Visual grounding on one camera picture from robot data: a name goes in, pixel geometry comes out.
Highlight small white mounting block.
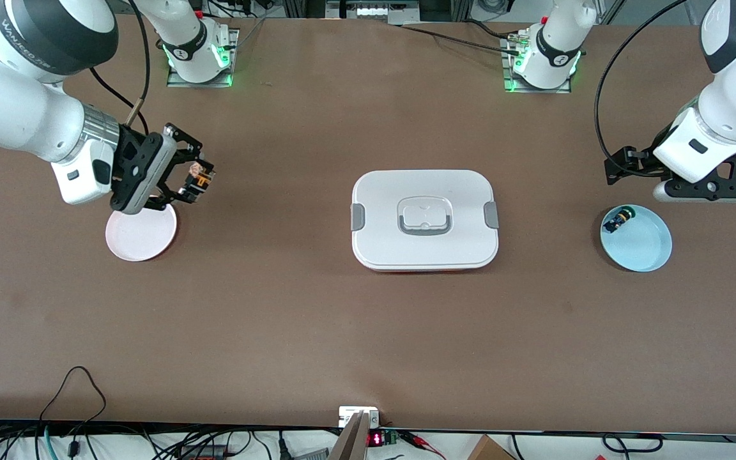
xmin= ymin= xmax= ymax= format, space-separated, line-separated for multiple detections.
xmin=339 ymin=406 xmax=380 ymax=429

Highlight black looped cable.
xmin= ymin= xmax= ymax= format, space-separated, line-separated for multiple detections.
xmin=39 ymin=365 xmax=107 ymax=427

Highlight grey aluminium bar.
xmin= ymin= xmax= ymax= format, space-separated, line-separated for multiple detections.
xmin=328 ymin=412 xmax=372 ymax=460

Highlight red clip wires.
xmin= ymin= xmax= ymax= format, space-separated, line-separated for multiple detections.
xmin=400 ymin=431 xmax=447 ymax=459

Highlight black coiled cable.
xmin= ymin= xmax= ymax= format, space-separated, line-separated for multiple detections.
xmin=601 ymin=433 xmax=664 ymax=454

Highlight small black blue toy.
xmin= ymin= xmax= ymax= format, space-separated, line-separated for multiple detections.
xmin=603 ymin=206 xmax=637 ymax=234

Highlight light blue round plate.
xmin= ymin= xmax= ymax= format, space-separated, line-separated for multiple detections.
xmin=600 ymin=204 xmax=673 ymax=273

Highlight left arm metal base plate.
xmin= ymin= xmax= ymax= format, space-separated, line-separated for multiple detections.
xmin=501 ymin=35 xmax=573 ymax=95

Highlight pink round plate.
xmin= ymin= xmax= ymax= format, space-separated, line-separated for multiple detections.
xmin=105 ymin=201 xmax=178 ymax=263

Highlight white lunch box grey handle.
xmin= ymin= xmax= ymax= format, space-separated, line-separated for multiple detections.
xmin=351 ymin=169 xmax=500 ymax=273

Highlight brown cardboard box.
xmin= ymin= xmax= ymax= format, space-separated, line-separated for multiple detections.
xmin=467 ymin=434 xmax=517 ymax=460

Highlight orange push-button switch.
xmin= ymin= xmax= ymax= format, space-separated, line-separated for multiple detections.
xmin=188 ymin=162 xmax=215 ymax=194

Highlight white power strip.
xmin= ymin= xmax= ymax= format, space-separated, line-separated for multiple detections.
xmin=326 ymin=0 xmax=421 ymax=23

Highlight black cable on table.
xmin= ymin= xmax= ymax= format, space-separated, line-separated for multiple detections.
xmin=397 ymin=24 xmax=522 ymax=57

